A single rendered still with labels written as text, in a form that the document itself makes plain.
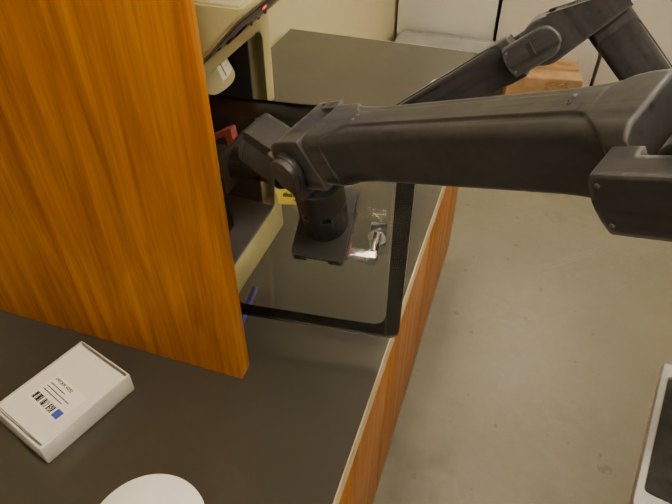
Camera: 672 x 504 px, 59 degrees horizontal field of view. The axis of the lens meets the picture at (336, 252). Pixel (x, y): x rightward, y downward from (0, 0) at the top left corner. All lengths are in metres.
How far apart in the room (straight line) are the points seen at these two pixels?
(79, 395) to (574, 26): 0.85
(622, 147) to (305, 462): 0.69
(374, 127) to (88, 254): 0.59
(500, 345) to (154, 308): 1.61
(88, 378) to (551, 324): 1.85
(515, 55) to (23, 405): 0.85
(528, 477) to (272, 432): 1.24
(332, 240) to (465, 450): 1.42
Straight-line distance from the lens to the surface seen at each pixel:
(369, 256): 0.80
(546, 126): 0.36
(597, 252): 2.87
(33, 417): 1.01
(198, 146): 0.71
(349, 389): 0.98
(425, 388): 2.16
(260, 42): 1.09
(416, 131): 0.44
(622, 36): 0.84
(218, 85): 0.96
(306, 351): 1.03
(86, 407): 0.99
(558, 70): 3.78
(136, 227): 0.86
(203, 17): 0.73
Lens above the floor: 1.74
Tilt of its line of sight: 41 degrees down
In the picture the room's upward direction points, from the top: straight up
